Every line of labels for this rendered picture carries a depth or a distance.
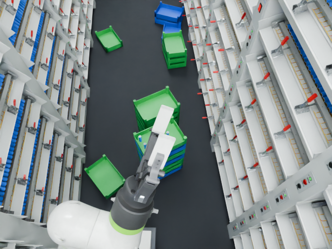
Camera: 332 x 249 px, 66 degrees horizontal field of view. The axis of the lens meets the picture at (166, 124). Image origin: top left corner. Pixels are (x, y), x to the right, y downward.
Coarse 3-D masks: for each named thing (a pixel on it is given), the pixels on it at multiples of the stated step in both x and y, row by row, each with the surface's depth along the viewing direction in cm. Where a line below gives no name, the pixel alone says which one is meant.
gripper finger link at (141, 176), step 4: (148, 168) 46; (140, 172) 53; (144, 172) 50; (148, 172) 46; (160, 172) 47; (164, 172) 47; (136, 176) 55; (140, 176) 52; (144, 176) 50; (160, 176) 47; (136, 180) 55
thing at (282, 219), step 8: (280, 216) 108; (288, 216) 107; (296, 216) 104; (280, 224) 107; (288, 224) 106; (296, 224) 105; (280, 232) 106; (288, 232) 105; (296, 232) 104; (288, 240) 103; (288, 248) 102; (296, 248) 101; (304, 248) 100
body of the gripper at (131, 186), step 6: (144, 162) 58; (144, 168) 55; (126, 180) 58; (132, 180) 58; (126, 186) 56; (132, 186) 57; (138, 186) 54; (126, 192) 56; (132, 192) 56; (126, 198) 56; (132, 198) 55; (150, 198) 56; (132, 204) 56; (138, 204) 56; (144, 204) 56
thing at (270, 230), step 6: (264, 222) 124; (270, 222) 125; (276, 222) 121; (264, 228) 124; (270, 228) 124; (276, 228) 123; (264, 234) 123; (270, 234) 122; (276, 234) 122; (270, 240) 121; (276, 240) 120; (270, 246) 120; (276, 246) 119; (282, 246) 119
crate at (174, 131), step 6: (168, 126) 179; (174, 126) 179; (138, 132) 171; (144, 132) 174; (150, 132) 177; (174, 132) 177; (180, 132) 174; (138, 138) 174; (144, 138) 174; (180, 138) 174; (186, 138) 166; (138, 144) 166; (174, 144) 172; (180, 144) 170; (144, 150) 170
